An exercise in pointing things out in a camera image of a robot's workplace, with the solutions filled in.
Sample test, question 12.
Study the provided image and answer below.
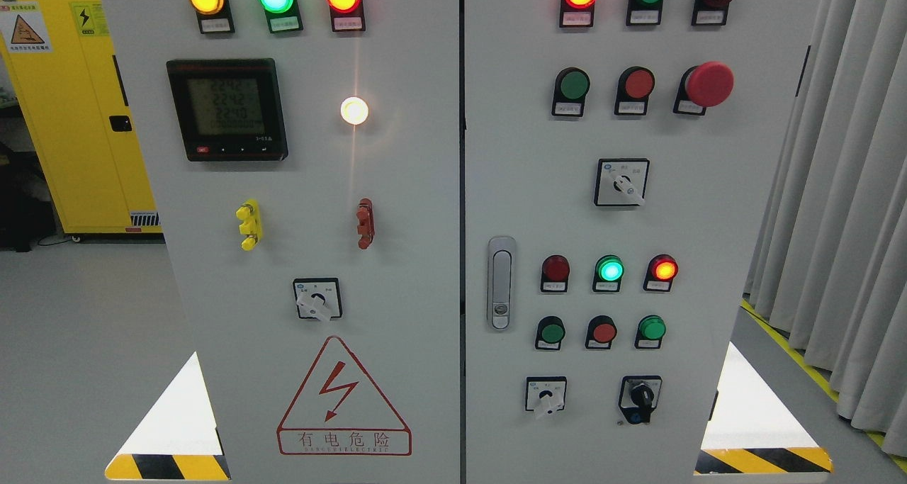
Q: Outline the red indicator lamp top left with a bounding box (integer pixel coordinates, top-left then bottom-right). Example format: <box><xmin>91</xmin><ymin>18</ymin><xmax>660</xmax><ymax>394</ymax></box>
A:
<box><xmin>327</xmin><ymin>0</ymin><xmax>366</xmax><ymax>33</ymax></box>

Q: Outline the red indicator lamp middle left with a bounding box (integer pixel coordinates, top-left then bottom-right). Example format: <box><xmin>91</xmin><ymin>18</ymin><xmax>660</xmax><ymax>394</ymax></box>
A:
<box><xmin>540</xmin><ymin>254</ymin><xmax>570</xmax><ymax>293</ymax></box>

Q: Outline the green start push button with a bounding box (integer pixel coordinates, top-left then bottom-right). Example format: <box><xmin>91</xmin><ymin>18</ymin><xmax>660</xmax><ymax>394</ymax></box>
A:
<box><xmin>534</xmin><ymin>315</ymin><xmax>565</xmax><ymax>351</ymax></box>

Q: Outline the grey pleated curtain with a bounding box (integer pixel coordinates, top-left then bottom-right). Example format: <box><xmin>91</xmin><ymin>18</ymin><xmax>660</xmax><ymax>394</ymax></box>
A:
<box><xmin>745</xmin><ymin>0</ymin><xmax>906</xmax><ymax>456</ymax></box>

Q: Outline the green push button upper row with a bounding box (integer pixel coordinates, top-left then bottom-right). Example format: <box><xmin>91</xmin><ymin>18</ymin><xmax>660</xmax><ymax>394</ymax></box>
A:
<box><xmin>551</xmin><ymin>67</ymin><xmax>590</xmax><ymax>117</ymax></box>

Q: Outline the yellow terminal connector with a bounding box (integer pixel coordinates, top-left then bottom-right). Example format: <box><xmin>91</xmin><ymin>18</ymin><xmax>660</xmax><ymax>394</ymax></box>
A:
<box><xmin>235</xmin><ymin>198</ymin><xmax>263</xmax><ymax>252</ymax></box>

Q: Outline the red indicator lamp middle right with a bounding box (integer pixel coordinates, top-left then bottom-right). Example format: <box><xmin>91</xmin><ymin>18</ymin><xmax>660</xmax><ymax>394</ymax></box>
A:
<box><xmin>643</xmin><ymin>254</ymin><xmax>678</xmax><ymax>293</ymax></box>

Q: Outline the red mushroom emergency stop button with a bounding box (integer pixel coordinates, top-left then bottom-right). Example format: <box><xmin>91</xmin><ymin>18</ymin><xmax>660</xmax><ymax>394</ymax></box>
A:
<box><xmin>672</xmin><ymin>61</ymin><xmax>735</xmax><ymax>116</ymax></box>

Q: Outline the silver cabinet door handle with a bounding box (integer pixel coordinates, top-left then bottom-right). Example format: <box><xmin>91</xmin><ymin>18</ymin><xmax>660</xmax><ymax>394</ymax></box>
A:
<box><xmin>487</xmin><ymin>236</ymin><xmax>516</xmax><ymax>330</ymax></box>

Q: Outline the red push button upper row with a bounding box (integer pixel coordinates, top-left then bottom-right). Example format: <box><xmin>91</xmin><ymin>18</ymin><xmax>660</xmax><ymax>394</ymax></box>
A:
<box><xmin>613</xmin><ymin>65</ymin><xmax>655</xmax><ymax>116</ymax></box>

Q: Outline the black key selector switch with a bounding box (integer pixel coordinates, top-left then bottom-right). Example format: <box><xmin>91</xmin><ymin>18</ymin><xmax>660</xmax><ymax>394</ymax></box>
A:
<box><xmin>618</xmin><ymin>375</ymin><xmax>662</xmax><ymax>425</ymax></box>

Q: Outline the white glowing indicator lamp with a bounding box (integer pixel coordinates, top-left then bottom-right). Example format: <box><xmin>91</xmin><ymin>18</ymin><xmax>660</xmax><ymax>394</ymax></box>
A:
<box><xmin>339</xmin><ymin>96</ymin><xmax>370</xmax><ymax>126</ymax></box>

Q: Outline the green indicator lamp middle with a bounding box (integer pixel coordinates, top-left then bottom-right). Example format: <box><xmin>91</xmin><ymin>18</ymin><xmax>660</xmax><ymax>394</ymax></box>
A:
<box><xmin>592</xmin><ymin>254</ymin><xmax>625</xmax><ymax>293</ymax></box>

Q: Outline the red indicator lamp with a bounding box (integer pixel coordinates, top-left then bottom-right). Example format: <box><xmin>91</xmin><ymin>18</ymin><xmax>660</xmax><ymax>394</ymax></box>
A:
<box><xmin>643</xmin><ymin>254</ymin><xmax>678</xmax><ymax>293</ymax></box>
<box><xmin>558</xmin><ymin>0</ymin><xmax>596</xmax><ymax>28</ymax></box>
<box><xmin>327</xmin><ymin>0</ymin><xmax>366</xmax><ymax>33</ymax></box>
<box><xmin>540</xmin><ymin>254</ymin><xmax>570</xmax><ymax>293</ymax></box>

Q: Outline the left panel rotary selector switch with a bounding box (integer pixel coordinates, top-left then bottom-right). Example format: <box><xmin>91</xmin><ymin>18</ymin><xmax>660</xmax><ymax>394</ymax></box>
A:
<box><xmin>293</xmin><ymin>278</ymin><xmax>343</xmax><ymax>322</ymax></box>

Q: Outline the grey electrical control cabinet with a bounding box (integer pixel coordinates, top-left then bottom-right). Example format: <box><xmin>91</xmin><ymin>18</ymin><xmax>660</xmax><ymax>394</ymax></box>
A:
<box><xmin>104</xmin><ymin>0</ymin><xmax>819</xmax><ymax>483</ymax></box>

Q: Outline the upper right rotary selector switch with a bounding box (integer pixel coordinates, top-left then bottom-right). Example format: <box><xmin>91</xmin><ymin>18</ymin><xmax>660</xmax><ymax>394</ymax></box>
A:
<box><xmin>593</xmin><ymin>158</ymin><xmax>649</xmax><ymax>207</ymax></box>

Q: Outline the red stop push button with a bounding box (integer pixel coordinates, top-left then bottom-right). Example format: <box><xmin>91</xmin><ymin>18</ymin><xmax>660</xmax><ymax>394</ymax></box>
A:
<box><xmin>585</xmin><ymin>315</ymin><xmax>618</xmax><ymax>349</ymax></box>

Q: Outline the yellow indicator lamp top left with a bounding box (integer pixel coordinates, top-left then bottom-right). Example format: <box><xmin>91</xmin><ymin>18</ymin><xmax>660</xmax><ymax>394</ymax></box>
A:
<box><xmin>190</xmin><ymin>0</ymin><xmax>235</xmax><ymax>35</ymax></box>

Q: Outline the red electrical hazard warning sticker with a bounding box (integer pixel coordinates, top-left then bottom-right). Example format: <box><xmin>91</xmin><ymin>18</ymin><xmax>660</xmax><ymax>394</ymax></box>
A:
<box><xmin>276</xmin><ymin>336</ymin><xmax>412</xmax><ymax>457</ymax></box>

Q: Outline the yellow safety storage cabinet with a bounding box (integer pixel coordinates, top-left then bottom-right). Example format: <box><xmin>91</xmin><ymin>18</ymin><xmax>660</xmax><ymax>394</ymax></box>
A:
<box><xmin>2</xmin><ymin>0</ymin><xmax>162</xmax><ymax>235</ymax></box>

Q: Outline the black digital power meter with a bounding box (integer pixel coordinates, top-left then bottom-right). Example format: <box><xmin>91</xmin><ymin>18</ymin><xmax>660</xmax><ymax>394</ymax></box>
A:
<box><xmin>167</xmin><ymin>58</ymin><xmax>288</xmax><ymax>162</ymax></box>

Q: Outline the red terminal connector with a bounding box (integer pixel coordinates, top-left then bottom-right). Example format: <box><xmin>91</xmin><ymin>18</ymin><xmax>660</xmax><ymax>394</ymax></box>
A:
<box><xmin>356</xmin><ymin>198</ymin><xmax>375</xmax><ymax>249</ymax></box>

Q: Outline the green push button lower right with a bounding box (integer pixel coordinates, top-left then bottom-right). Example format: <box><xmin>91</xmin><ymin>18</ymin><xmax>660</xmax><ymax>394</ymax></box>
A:
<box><xmin>634</xmin><ymin>314</ymin><xmax>667</xmax><ymax>349</ymax></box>

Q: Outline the red indicator lamp top right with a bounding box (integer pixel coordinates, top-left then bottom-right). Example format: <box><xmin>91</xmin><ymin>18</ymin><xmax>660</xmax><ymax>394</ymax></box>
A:
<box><xmin>558</xmin><ymin>0</ymin><xmax>596</xmax><ymax>28</ymax></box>

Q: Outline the green indicator lamp top left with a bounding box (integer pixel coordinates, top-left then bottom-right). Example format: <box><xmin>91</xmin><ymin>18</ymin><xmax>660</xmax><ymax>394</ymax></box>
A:
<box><xmin>259</xmin><ymin>0</ymin><xmax>303</xmax><ymax>34</ymax></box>

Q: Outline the lower left rotary selector switch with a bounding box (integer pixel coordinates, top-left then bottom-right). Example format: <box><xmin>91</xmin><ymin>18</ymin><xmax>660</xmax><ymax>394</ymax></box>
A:
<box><xmin>524</xmin><ymin>376</ymin><xmax>568</xmax><ymax>420</ymax></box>

